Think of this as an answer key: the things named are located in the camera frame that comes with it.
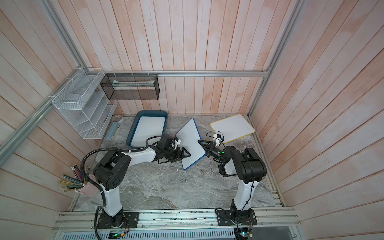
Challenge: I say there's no aluminium mounting rail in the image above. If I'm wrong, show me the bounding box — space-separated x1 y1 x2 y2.
50 207 306 240

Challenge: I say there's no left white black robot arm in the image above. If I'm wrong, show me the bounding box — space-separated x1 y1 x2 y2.
94 135 191 217

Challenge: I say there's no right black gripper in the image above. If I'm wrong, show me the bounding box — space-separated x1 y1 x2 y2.
198 142 226 166

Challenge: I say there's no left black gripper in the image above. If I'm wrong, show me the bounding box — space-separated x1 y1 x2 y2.
164 147 192 163

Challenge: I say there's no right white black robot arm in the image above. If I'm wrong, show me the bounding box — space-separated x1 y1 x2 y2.
198 140 267 212

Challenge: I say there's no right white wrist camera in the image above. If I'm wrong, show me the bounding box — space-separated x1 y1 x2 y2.
213 133 224 146

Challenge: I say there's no far right yellow-framed whiteboard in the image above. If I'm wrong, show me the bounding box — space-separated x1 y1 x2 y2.
210 114 255 144

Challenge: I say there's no teal plastic storage box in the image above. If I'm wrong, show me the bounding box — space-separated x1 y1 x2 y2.
126 110 168 149

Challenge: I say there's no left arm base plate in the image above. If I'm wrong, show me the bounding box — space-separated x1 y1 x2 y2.
96 212 140 229

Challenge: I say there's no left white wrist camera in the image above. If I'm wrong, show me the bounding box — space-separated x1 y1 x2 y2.
171 137 181 150

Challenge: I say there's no black mesh basket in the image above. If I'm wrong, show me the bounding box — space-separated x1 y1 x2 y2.
100 73 160 101

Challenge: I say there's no black corrugated cable conduit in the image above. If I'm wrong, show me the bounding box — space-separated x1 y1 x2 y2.
80 135 163 240

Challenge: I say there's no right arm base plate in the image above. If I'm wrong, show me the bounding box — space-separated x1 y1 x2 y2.
215 208 258 226

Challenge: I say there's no white wire mesh shelf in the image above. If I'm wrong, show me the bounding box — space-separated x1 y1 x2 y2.
52 68 117 140

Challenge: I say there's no blue-framed whiteboard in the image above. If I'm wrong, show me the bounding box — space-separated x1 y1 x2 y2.
176 118 206 171
128 116 166 148

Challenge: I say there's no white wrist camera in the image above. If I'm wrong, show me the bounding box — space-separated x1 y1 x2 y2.
213 133 224 146
171 137 181 150

